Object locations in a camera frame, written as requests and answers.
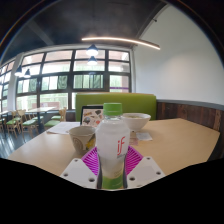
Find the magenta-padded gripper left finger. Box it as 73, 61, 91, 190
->
59, 146, 101, 190

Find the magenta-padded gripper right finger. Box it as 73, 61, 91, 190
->
124, 145, 166, 190

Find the green-capped clear drink bottle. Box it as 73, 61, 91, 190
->
95, 102, 131, 191

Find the beige paper cup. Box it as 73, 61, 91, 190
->
68, 125, 98, 156

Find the white paper sheet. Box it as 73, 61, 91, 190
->
46, 121, 81, 136

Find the white ceramic bowl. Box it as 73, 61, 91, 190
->
120, 112, 152, 133

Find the black laptop with stickers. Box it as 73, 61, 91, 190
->
80, 104, 105, 128

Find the green upholstered bench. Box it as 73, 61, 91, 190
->
74, 92, 158, 122

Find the wooden dining table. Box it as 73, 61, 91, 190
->
24, 106, 56, 133

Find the group of wooden green-seated chairs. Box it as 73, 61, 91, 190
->
0, 106, 68, 138

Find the group of pendant lamps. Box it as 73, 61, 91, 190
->
13, 43, 100, 80

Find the long linear ceiling light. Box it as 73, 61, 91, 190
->
81, 36, 161, 51

